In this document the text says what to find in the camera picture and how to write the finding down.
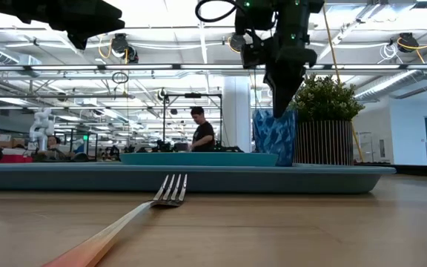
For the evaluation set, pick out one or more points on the black tall frame rig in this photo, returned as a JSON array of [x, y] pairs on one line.
[[193, 95]]

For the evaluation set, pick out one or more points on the white building pillar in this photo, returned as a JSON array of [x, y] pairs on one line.
[[235, 118]]

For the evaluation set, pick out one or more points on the blue round plate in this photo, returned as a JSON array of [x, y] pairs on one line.
[[198, 159]]

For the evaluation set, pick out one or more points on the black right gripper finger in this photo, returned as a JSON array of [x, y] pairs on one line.
[[282, 92]]

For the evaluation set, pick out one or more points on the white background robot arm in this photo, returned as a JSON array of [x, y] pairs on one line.
[[42, 128]]

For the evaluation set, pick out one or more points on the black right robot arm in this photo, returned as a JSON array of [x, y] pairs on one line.
[[261, 15]]

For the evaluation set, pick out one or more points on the potted plant in ribbed pot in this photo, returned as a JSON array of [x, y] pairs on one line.
[[324, 141]]

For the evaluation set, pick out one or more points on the red storage boxes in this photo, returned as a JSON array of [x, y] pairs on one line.
[[13, 158]]

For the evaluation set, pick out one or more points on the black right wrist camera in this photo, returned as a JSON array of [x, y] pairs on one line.
[[254, 53]]

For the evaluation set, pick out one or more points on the dark blue patterned cup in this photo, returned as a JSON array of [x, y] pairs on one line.
[[273, 144]]

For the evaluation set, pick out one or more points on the person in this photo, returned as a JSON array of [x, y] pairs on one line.
[[203, 137], [53, 141]]

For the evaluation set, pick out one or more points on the blue plastic tray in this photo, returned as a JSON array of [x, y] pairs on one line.
[[235, 181]]

